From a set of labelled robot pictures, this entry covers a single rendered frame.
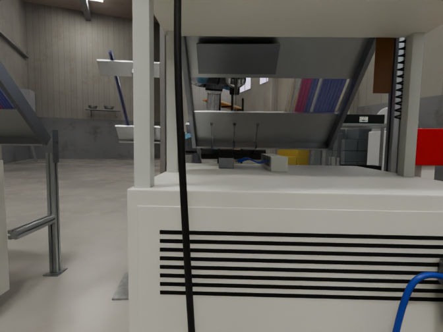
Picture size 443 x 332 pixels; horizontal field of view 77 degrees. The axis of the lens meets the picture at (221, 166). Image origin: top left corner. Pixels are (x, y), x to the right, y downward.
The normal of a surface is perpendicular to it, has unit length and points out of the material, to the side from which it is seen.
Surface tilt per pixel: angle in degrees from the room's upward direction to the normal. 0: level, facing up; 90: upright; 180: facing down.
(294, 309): 90
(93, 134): 90
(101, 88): 90
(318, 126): 136
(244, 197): 90
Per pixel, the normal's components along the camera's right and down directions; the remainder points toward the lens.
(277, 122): -0.03, 0.77
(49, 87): 0.34, 0.08
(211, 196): -0.02, 0.08
